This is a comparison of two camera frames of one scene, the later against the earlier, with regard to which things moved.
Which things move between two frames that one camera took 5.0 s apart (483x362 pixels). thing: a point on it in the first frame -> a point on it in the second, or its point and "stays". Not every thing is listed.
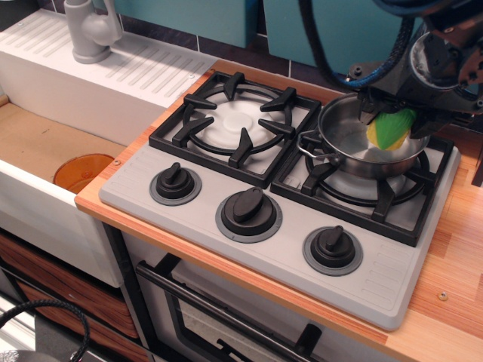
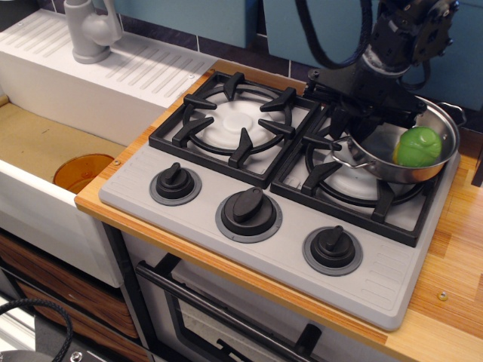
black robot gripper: x=428 y=79 -> x=355 y=87
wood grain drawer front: x=113 y=330 stays
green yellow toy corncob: x=389 y=130 -> x=417 y=147
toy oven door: x=190 y=312 stays
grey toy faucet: x=92 y=35 stays
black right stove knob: x=333 y=251 stays
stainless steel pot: x=343 y=136 -> x=444 y=118
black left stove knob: x=176 y=186 stays
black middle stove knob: x=249 y=216 stays
